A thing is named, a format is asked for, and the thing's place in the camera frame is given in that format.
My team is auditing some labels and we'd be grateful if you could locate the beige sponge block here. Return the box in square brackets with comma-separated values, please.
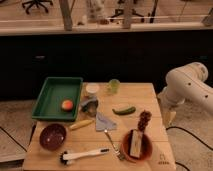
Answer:
[129, 130, 143, 158]

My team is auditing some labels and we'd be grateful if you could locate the white dish brush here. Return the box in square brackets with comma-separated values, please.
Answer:
[60, 148, 109, 165]

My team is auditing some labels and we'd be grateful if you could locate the orange peach fruit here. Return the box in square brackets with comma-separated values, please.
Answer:
[61, 99, 74, 111]

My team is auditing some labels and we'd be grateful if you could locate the black office chair base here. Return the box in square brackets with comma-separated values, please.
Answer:
[22, 0, 53, 14]

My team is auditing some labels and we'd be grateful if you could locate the purple bowl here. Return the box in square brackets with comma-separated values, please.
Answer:
[39, 123, 66, 151]

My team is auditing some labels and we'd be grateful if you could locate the blue-grey cloth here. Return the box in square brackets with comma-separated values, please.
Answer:
[95, 112, 117, 131]

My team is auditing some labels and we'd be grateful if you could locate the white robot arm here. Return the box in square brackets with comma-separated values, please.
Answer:
[157, 62, 213, 127]

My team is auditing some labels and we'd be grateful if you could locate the green cup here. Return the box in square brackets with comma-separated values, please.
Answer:
[107, 79, 120, 94]

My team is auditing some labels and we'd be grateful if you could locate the orange bowl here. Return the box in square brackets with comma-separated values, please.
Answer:
[120, 129, 153, 163]

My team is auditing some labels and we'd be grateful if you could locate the silver fork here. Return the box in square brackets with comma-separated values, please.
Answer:
[104, 129, 125, 161]

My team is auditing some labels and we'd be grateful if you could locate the black cable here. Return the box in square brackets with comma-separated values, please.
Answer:
[165, 125, 213, 151]

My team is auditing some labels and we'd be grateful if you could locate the yellow corn cob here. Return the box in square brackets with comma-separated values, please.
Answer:
[69, 119, 94, 130]

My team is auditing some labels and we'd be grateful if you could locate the brown grape bunch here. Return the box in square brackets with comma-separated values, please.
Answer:
[138, 111, 152, 132]

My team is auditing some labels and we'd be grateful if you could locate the green plastic tray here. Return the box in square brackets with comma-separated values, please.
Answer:
[32, 77, 83, 121]

